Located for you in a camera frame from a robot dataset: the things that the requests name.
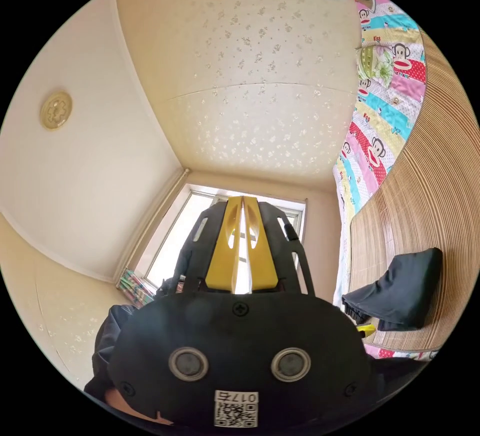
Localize person's body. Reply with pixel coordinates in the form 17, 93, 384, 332
83, 304, 131, 404

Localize window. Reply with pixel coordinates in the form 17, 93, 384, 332
134, 182, 309, 295

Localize bed with woven mat and quilt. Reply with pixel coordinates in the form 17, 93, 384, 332
331, 0, 478, 363

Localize striped colourful curtain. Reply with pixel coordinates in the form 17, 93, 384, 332
116, 269, 157, 309

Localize round golden ceiling lamp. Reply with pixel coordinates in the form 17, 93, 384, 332
39, 90, 73, 131

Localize black pants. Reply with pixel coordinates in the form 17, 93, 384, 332
341, 247, 445, 332

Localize person's right hand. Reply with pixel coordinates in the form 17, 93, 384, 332
104, 386, 174, 426

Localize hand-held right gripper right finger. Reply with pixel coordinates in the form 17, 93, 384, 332
243, 197, 280, 292

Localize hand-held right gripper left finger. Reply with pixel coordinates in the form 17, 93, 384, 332
205, 197, 245, 291

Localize floral green pillow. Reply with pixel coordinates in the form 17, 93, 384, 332
355, 43, 395, 86

